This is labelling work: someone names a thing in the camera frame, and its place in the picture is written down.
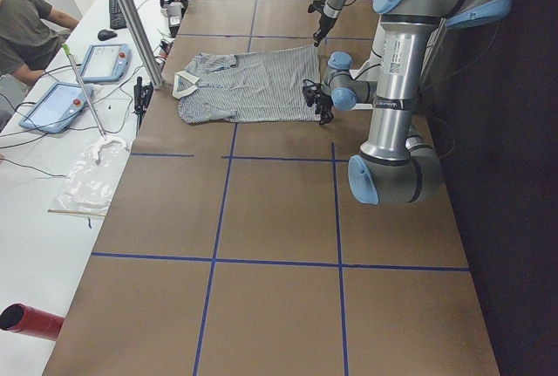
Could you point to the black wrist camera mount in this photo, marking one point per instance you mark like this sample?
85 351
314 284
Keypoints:
312 93
316 6

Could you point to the reacher grabber stick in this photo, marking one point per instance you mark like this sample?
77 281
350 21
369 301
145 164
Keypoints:
105 138

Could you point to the person in green shirt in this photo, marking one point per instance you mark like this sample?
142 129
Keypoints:
28 45

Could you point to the blue white striped polo shirt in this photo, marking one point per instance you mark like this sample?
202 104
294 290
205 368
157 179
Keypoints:
264 86

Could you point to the blue teach pendant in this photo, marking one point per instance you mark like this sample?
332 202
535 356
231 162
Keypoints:
56 110
105 63

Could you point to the black keyboard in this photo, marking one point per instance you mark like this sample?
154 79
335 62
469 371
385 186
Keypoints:
117 20

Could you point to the black tool on table edge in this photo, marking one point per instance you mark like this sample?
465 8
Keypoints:
142 95

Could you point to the red cylinder tube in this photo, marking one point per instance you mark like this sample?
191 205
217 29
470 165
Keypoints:
26 320

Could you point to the clear plastic bag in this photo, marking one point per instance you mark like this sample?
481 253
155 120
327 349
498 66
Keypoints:
90 186

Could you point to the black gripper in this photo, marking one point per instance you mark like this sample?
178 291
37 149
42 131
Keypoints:
323 22
325 106

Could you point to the near blue teach pendant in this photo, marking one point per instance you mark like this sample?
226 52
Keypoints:
56 110

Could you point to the black computer mouse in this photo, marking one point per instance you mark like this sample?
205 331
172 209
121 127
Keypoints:
106 34

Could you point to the aluminium frame post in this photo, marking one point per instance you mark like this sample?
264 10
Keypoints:
141 41

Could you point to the white pillar mount base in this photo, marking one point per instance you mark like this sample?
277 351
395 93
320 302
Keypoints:
364 75

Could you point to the far blue teach pendant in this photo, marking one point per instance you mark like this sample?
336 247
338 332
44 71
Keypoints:
105 63

